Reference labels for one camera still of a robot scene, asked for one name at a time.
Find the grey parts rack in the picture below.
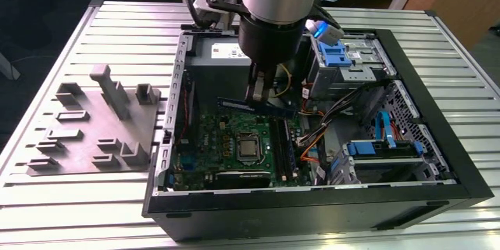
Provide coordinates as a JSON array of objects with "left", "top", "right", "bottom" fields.
[{"left": 25, "top": 65, "right": 164, "bottom": 177}]

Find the blue disk carrier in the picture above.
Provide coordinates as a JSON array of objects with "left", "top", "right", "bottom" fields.
[{"left": 317, "top": 40, "right": 354, "bottom": 68}]

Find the orange wire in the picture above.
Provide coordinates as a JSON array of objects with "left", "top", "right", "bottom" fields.
[{"left": 298, "top": 144, "right": 325, "bottom": 163}]

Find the grey chair part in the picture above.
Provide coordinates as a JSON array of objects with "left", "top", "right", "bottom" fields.
[{"left": 0, "top": 53, "right": 20, "bottom": 81}]

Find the green motherboard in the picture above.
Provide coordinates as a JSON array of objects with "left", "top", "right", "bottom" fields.
[{"left": 162, "top": 112, "right": 313, "bottom": 191}]

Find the black open PC case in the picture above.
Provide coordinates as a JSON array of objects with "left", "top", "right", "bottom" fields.
[{"left": 140, "top": 23, "right": 494, "bottom": 244}]

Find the black cable bundle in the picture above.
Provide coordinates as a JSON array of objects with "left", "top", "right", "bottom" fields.
[{"left": 296, "top": 85, "right": 364, "bottom": 145}]

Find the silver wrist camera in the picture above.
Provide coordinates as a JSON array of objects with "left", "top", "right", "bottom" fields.
[
  {"left": 193, "top": 0, "right": 242, "bottom": 25},
  {"left": 304, "top": 20, "right": 344, "bottom": 47}
]

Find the metal drive cage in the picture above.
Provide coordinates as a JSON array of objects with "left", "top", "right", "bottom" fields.
[{"left": 308, "top": 35, "right": 394, "bottom": 98}]

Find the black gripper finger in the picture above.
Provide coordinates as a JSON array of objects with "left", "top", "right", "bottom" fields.
[
  {"left": 244, "top": 62, "right": 260, "bottom": 107},
  {"left": 253, "top": 67, "right": 276, "bottom": 107}
]

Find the blue flat data cable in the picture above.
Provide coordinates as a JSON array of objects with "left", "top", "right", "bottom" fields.
[{"left": 374, "top": 111, "right": 397, "bottom": 148}]

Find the silver CPU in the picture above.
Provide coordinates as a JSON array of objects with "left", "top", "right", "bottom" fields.
[{"left": 237, "top": 139, "right": 261, "bottom": 157}]

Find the black graphics card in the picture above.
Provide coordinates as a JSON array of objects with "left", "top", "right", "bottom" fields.
[{"left": 213, "top": 170, "right": 270, "bottom": 190}]

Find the hard disk in blue carrier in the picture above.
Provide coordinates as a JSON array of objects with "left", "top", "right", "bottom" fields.
[{"left": 342, "top": 140, "right": 426, "bottom": 160}]

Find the yellow wire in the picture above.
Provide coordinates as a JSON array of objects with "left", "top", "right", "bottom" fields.
[{"left": 274, "top": 64, "right": 292, "bottom": 98}]

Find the RAM stick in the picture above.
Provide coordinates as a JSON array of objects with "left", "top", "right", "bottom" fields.
[{"left": 216, "top": 97, "right": 297, "bottom": 118}]

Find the CPU socket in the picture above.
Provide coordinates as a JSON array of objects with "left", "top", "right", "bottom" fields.
[{"left": 233, "top": 130, "right": 266, "bottom": 165}]

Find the grey power supply unit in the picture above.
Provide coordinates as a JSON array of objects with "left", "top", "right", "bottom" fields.
[{"left": 182, "top": 36, "right": 262, "bottom": 115}]

